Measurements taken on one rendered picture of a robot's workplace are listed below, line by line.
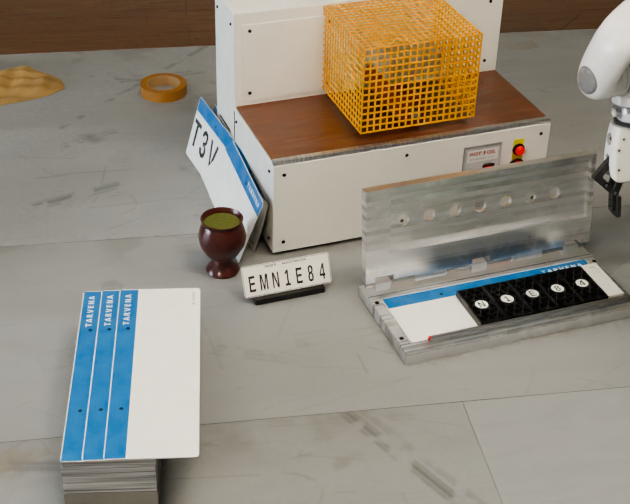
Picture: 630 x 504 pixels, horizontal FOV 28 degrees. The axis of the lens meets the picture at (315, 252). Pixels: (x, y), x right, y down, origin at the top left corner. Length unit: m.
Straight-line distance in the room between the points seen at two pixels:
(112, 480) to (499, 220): 0.86
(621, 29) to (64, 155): 1.19
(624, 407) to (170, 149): 1.12
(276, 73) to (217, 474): 0.85
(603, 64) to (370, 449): 0.71
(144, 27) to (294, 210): 1.09
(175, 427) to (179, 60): 1.41
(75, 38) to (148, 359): 1.41
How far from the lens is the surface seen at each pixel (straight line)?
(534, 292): 2.19
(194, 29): 3.20
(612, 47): 2.04
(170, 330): 1.96
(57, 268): 2.29
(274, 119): 2.33
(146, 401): 1.83
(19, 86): 2.92
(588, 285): 2.23
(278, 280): 2.17
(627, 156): 2.17
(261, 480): 1.84
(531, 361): 2.09
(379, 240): 2.13
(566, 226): 2.30
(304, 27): 2.36
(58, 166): 2.60
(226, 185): 2.40
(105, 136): 2.70
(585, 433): 1.97
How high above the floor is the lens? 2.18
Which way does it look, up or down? 34 degrees down
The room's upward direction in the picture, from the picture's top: 2 degrees clockwise
